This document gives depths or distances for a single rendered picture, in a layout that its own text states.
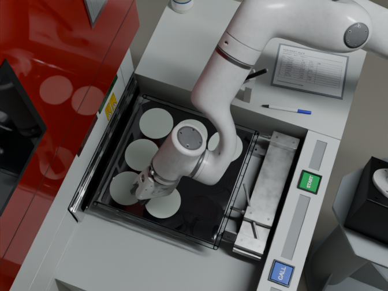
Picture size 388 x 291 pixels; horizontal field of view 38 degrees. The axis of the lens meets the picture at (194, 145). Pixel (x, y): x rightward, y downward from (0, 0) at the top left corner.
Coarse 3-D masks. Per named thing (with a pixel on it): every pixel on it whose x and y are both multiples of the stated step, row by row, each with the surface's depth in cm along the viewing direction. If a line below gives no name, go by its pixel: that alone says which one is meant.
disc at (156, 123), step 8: (152, 112) 167; (160, 112) 167; (168, 112) 167; (144, 120) 166; (152, 120) 166; (160, 120) 166; (168, 120) 166; (144, 128) 165; (152, 128) 165; (160, 128) 165; (168, 128) 164; (152, 136) 164; (160, 136) 163
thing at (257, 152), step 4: (248, 148) 167; (256, 148) 167; (260, 148) 167; (252, 152) 167; (256, 152) 166; (260, 152) 166; (264, 152) 166; (256, 156) 169; (260, 156) 168; (264, 156) 167; (292, 164) 165
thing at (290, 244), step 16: (304, 144) 155; (320, 144) 156; (336, 144) 155; (304, 160) 153; (320, 160) 154; (288, 192) 150; (304, 192) 150; (320, 192) 150; (288, 208) 148; (304, 208) 148; (288, 224) 146; (304, 224) 146; (288, 240) 145; (304, 240) 145; (272, 256) 143; (288, 256) 143; (304, 256) 143; (272, 288) 140; (288, 288) 140
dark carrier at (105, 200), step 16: (144, 112) 167; (176, 112) 167; (208, 128) 164; (128, 144) 163; (160, 144) 162; (240, 160) 160; (112, 176) 159; (224, 176) 158; (192, 192) 156; (208, 192) 156; (224, 192) 156; (128, 208) 155; (144, 208) 155; (192, 208) 155; (208, 208) 155; (224, 208) 154; (176, 224) 153; (192, 224) 153; (208, 224) 153; (208, 240) 151
